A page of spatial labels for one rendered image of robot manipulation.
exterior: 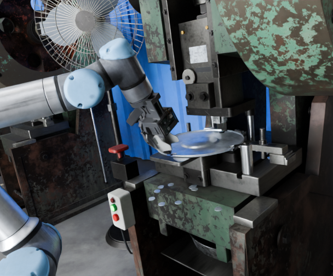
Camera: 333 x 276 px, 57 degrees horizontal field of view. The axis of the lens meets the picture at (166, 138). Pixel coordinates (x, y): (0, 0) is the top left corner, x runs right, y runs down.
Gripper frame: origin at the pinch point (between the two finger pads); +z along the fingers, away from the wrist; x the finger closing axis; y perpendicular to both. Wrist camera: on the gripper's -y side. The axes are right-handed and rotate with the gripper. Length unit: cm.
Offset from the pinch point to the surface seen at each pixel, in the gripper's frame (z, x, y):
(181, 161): 1.3, -2.4, 6.9
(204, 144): 6.2, 10.1, 5.5
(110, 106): 15, 40, -84
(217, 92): -4.5, 23.1, 7.1
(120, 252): 83, -12, -75
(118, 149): 5.6, 1.6, -29.6
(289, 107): 15.0, 41.7, 19.6
